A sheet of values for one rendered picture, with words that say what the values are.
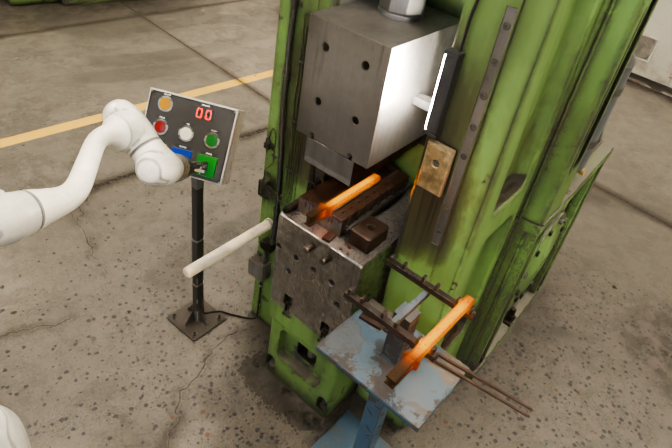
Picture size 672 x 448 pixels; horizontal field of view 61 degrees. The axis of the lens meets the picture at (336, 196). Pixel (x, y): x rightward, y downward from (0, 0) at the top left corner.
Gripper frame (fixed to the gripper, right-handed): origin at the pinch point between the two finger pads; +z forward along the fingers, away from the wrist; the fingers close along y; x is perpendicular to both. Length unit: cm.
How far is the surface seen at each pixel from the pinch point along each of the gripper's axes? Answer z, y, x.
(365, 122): -22, 55, 28
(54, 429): 4, -36, -116
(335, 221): 0, 51, -6
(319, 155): -6.5, 41.1, 14.5
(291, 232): 5.9, 36.0, -15.5
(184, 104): 4.1, -12.8, 19.4
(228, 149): 4.2, 6.8, 7.7
